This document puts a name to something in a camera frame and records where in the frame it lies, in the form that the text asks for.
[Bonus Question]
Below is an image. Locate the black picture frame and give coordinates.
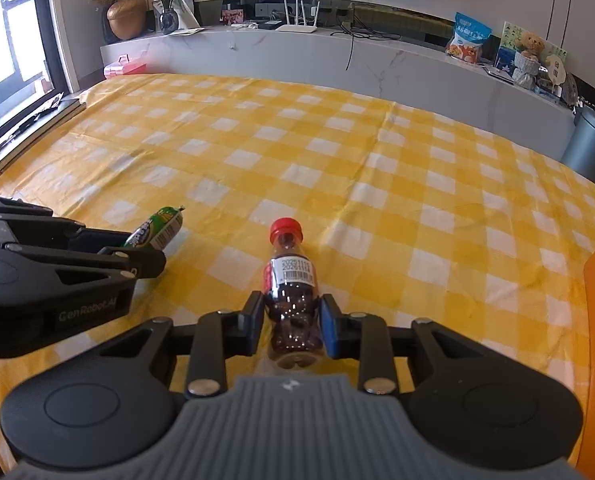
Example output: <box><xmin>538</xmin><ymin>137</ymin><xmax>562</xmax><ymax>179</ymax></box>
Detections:
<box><xmin>152</xmin><ymin>0</ymin><xmax>201</xmax><ymax>32</ymax></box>

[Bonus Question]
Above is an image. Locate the white router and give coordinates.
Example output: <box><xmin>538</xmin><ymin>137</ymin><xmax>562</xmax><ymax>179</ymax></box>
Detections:
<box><xmin>275</xmin><ymin>0</ymin><xmax>321</xmax><ymax>34</ymax></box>

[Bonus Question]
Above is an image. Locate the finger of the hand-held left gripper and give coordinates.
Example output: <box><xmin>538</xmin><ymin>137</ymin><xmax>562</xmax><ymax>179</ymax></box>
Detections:
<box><xmin>3</xmin><ymin>242</ymin><xmax>167</xmax><ymax>287</ymax></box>
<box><xmin>0</xmin><ymin>191</ymin><xmax>134</xmax><ymax>253</ymax></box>

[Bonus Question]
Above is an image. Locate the blue snack bag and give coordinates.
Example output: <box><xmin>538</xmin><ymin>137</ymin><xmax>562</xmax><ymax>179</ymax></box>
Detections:
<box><xmin>444</xmin><ymin>11</ymin><xmax>493</xmax><ymax>65</ymax></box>

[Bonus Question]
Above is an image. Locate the gold acorn vase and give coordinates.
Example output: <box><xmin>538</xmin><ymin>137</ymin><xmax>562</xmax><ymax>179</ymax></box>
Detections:
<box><xmin>106</xmin><ymin>0</ymin><xmax>148</xmax><ymax>41</ymax></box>

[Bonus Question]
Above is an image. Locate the small cola bottle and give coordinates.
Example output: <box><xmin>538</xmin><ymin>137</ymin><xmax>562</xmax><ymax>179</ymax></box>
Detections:
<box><xmin>262</xmin><ymin>216</ymin><xmax>327</xmax><ymax>369</ymax></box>

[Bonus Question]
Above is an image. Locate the black cable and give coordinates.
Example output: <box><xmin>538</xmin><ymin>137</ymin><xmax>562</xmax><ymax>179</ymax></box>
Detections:
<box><xmin>331</xmin><ymin>9</ymin><xmax>404</xmax><ymax>72</ymax></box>

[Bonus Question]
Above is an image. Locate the green printed poster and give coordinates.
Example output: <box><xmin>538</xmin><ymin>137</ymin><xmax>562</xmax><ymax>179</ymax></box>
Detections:
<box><xmin>494</xmin><ymin>20</ymin><xmax>569</xmax><ymax>79</ymax></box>

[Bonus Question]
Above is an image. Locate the brown teddy bear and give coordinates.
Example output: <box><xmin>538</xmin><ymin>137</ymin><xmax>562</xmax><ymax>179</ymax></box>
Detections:
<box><xmin>515</xmin><ymin>32</ymin><xmax>546</xmax><ymax>64</ymax></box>

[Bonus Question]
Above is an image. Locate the white marble cabinet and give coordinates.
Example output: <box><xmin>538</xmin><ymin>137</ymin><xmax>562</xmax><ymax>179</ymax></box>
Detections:
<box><xmin>99</xmin><ymin>24</ymin><xmax>579</xmax><ymax>162</ymax></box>

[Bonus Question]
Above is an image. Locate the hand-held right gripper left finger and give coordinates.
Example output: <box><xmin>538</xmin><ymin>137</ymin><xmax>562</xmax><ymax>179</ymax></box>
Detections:
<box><xmin>97</xmin><ymin>291</ymin><xmax>267</xmax><ymax>401</ymax></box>

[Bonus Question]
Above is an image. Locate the pink plastic box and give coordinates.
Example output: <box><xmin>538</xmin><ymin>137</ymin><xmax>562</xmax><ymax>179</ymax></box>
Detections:
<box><xmin>102</xmin><ymin>53</ymin><xmax>148</xmax><ymax>80</ymax></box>

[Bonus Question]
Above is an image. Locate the round paper fan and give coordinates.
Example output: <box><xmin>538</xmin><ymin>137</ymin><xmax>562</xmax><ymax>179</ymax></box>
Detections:
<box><xmin>544</xmin><ymin>54</ymin><xmax>568</xmax><ymax>97</ymax></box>

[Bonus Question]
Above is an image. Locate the black notebook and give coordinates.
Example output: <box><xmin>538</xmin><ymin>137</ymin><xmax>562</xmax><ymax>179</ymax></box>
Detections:
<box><xmin>0</xmin><ymin>96</ymin><xmax>87</xmax><ymax>174</ymax></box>

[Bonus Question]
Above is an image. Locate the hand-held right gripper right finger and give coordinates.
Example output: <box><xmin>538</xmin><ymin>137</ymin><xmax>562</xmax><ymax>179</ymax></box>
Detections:
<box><xmin>320</xmin><ymin>294</ymin><xmax>484</xmax><ymax>395</ymax></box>

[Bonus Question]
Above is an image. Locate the green sausage stick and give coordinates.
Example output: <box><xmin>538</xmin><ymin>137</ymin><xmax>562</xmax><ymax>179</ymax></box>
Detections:
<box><xmin>122</xmin><ymin>203</ymin><xmax>186</xmax><ymax>252</ymax></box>

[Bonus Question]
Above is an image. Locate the grey trash can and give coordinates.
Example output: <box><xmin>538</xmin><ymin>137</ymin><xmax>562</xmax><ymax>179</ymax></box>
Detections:
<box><xmin>559</xmin><ymin>104</ymin><xmax>595</xmax><ymax>187</ymax></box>

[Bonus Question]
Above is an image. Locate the yellow checked tablecloth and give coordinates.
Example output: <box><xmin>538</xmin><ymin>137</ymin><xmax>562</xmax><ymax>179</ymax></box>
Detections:
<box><xmin>0</xmin><ymin>72</ymin><xmax>595</xmax><ymax>480</ymax></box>

